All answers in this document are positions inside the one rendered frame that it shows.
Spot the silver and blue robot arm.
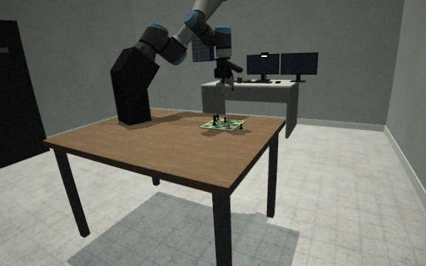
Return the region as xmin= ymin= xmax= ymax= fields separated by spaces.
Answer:
xmin=133 ymin=0 xmax=232 ymax=66

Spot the green and cream chessboard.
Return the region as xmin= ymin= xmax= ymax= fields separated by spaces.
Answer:
xmin=200 ymin=118 xmax=245 ymax=132

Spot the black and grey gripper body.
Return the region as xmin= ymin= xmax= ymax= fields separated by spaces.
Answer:
xmin=214 ymin=57 xmax=232 ymax=79

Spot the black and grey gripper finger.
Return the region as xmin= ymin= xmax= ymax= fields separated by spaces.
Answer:
xmin=226 ymin=73 xmax=234 ymax=91
xmin=215 ymin=71 xmax=226 ymax=94

